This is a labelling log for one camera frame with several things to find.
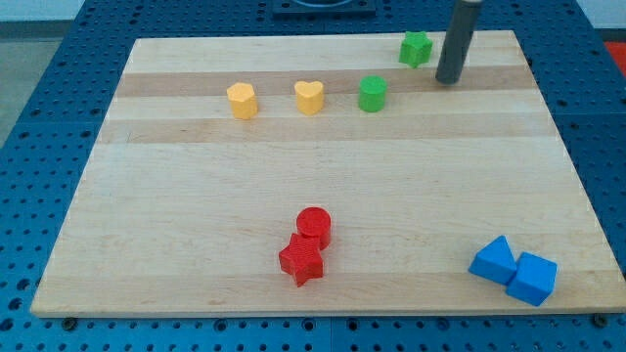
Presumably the green star block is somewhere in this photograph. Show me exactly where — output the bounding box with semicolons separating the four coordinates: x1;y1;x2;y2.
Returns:
398;31;433;68

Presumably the red star block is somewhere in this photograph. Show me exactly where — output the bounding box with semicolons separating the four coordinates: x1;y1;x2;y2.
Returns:
279;233;324;286

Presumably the wooden board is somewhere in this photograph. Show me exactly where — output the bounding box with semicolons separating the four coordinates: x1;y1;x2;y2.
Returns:
31;30;625;318

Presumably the red cylinder block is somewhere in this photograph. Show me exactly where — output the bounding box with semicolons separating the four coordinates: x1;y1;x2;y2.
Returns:
295;206;332;250

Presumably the yellow heart block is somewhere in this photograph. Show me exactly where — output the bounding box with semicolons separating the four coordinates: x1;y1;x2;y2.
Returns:
293;81;325;115

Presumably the yellow hexagon block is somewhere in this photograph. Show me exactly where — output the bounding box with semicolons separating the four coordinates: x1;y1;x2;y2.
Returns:
227;82;258;119

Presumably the green cylinder block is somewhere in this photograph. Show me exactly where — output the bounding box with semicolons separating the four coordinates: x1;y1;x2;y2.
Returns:
358;75;387;112

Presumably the blue triangle block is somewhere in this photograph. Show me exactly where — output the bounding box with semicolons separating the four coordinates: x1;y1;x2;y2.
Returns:
469;235;517;286

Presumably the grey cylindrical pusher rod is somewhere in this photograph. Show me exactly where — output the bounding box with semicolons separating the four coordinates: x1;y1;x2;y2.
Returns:
435;0;483;85

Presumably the blue cube block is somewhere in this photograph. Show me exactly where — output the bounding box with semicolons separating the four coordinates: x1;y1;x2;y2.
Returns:
506;252;558;306

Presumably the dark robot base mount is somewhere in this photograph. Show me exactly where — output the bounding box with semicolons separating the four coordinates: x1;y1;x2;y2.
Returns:
269;0;377;17

